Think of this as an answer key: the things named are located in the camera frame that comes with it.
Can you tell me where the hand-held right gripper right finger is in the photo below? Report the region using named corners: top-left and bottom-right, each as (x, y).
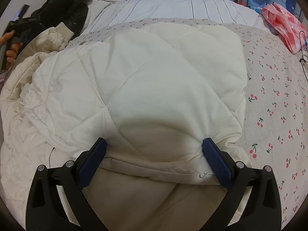
top-left (202, 138), bottom-right (282, 231)

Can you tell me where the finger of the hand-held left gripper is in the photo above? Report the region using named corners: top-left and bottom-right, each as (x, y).
top-left (14, 3), bottom-right (29, 23)

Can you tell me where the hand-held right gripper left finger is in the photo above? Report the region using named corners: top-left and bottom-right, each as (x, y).
top-left (25, 138), bottom-right (107, 231)

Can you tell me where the white quilted coat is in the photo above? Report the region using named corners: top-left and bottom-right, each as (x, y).
top-left (0, 23), bottom-right (253, 231)

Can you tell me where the person's left hand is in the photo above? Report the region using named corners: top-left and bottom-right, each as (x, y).
top-left (0, 31), bottom-right (23, 64)

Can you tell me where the black jacket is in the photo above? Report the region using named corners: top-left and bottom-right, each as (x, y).
top-left (18, 0), bottom-right (97, 53)

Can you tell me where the cherry print bed sheet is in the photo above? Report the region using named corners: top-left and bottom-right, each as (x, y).
top-left (64, 18), bottom-right (308, 223)

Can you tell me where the pink plastic bag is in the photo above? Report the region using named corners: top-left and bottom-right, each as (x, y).
top-left (261, 2), bottom-right (308, 55)

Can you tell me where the black cable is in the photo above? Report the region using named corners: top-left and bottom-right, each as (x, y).
top-left (298, 30), bottom-right (308, 83)

